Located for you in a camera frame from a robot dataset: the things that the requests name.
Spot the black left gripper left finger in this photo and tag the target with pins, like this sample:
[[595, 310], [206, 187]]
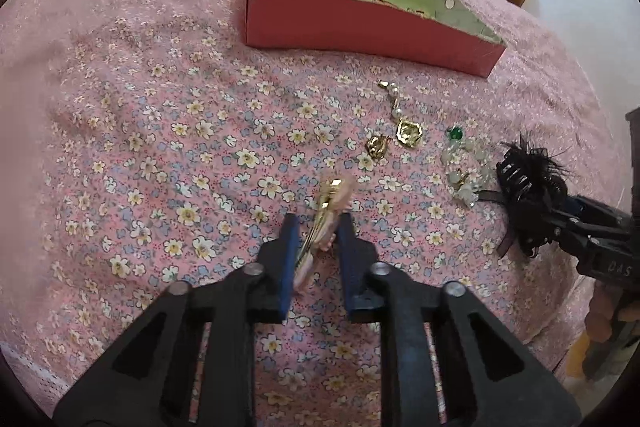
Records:
[[189, 358]]

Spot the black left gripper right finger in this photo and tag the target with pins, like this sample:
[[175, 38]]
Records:
[[446, 360]]

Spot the black feather hair clip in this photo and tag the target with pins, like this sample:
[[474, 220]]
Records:
[[531, 187]]

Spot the gold pink hair clip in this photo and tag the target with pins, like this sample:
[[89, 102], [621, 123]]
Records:
[[335, 193]]

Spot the person's right hand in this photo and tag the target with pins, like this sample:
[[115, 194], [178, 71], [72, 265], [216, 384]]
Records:
[[604, 310]]

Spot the gold pearl earring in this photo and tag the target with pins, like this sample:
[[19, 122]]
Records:
[[408, 133]]

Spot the pink floral bedsheet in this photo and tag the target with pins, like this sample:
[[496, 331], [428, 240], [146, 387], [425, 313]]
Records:
[[142, 143]]

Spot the small gold earring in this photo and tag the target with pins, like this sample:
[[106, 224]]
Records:
[[377, 146]]

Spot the red cardboard box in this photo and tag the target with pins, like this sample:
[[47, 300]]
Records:
[[441, 33]]

